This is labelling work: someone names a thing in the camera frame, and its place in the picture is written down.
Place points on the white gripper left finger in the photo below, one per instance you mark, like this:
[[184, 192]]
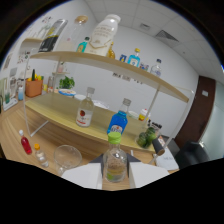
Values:
[[85, 175]]

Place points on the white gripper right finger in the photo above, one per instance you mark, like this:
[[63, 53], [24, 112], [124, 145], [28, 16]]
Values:
[[146, 173]]

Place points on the clear bottle orange cap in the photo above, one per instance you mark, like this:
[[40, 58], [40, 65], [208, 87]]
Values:
[[41, 157]]

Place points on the small red liquid bottle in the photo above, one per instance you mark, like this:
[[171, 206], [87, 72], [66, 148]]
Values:
[[26, 145]]

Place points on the white cup red lid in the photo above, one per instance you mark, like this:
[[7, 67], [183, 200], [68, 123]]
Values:
[[143, 115]]

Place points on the white cup blue band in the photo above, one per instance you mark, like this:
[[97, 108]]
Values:
[[20, 94]]

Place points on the white tray with green cup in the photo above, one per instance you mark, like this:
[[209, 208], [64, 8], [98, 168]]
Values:
[[9, 101]]

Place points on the clear drinking glass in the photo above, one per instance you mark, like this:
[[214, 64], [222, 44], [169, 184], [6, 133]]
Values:
[[67, 158]]

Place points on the white notebook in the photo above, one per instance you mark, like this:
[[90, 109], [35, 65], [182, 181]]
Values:
[[167, 160]]

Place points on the dark brown cylinder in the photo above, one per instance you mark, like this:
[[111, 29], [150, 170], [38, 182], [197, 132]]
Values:
[[159, 146]]

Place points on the glass jar of limes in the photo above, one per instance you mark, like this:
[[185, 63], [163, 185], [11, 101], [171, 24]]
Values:
[[146, 137]]

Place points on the black office chair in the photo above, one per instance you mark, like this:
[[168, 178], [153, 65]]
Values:
[[191, 155]]

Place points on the blue liquid bottle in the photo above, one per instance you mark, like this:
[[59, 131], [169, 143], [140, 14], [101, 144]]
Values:
[[117, 123]]

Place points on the clear bottle red label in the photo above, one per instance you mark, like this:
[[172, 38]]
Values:
[[85, 113]]

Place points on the two-tier wooden shelf rack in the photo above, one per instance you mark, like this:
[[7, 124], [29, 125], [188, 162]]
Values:
[[60, 110]]

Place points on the brown door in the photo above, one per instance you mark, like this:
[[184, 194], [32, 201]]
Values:
[[195, 113]]

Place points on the blue rimmed bowl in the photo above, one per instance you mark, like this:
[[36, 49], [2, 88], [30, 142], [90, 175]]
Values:
[[67, 92]]

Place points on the green potted plant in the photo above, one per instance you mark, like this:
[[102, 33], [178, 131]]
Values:
[[66, 82]]

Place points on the clear bottle blue cap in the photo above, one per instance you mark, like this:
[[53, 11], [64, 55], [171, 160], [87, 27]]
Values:
[[155, 69]]

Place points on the small light blue bottle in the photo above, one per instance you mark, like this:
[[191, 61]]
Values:
[[134, 60]]

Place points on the amber liquid bottle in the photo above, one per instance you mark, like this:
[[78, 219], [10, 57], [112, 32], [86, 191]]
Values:
[[111, 52]]

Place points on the small teal bottle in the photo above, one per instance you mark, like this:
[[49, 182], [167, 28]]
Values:
[[82, 46]]

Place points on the large white plastic bottle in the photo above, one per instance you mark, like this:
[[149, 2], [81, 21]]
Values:
[[101, 36]]

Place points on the large glass jar cork lid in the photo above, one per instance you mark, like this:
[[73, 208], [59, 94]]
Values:
[[71, 35]]

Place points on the black silver tall can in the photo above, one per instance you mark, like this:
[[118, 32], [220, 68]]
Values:
[[51, 36]]

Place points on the wooden wall shelf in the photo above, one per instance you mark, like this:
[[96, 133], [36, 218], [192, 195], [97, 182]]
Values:
[[31, 40]]

